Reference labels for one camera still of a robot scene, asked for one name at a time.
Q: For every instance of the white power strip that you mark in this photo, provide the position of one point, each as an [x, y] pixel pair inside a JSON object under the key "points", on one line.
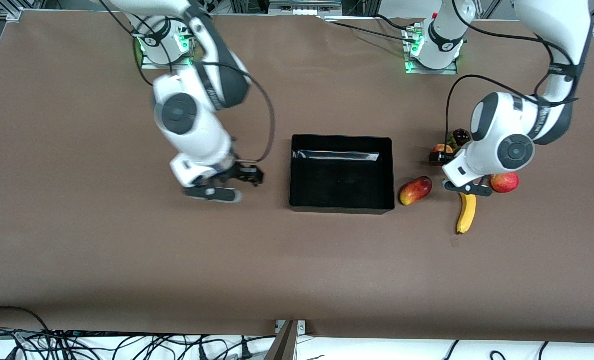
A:
{"points": [[304, 11]]}

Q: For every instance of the red apple right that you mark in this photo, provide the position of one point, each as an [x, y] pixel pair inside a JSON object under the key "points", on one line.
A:
{"points": [[507, 183]]}

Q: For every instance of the brown table mat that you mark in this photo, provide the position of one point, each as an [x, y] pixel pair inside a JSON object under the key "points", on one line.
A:
{"points": [[297, 275]]}

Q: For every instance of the black power plug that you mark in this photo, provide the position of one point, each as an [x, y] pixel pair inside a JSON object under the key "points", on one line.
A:
{"points": [[203, 354], [246, 353]]}

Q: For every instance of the red yellow mango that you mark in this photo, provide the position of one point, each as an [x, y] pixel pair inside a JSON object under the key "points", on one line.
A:
{"points": [[416, 190]]}

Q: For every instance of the silver table edge bracket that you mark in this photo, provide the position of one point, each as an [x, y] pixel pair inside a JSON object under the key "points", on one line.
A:
{"points": [[301, 327]]}

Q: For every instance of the small red apple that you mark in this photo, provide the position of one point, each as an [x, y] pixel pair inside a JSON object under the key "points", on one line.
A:
{"points": [[442, 148]]}

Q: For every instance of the dark purple mangosteen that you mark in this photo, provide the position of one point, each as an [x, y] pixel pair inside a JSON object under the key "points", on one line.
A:
{"points": [[461, 136]]}

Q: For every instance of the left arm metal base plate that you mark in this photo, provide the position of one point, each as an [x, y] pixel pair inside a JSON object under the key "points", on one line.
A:
{"points": [[452, 71]]}

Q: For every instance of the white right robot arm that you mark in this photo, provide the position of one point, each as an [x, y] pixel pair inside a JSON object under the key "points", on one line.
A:
{"points": [[197, 130]]}

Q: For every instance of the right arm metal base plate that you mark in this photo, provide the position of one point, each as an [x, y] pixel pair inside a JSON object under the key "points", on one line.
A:
{"points": [[149, 66]]}

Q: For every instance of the dark grey metal post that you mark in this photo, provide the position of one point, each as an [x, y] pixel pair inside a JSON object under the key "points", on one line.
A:
{"points": [[284, 345]]}

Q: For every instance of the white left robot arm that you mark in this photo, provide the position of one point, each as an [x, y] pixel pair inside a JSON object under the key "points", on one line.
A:
{"points": [[557, 30]]}

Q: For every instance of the black plastic box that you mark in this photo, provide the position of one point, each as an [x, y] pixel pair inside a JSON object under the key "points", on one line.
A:
{"points": [[342, 185]]}

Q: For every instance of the yellow banana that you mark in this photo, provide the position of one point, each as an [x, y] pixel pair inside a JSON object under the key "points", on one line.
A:
{"points": [[467, 215]]}

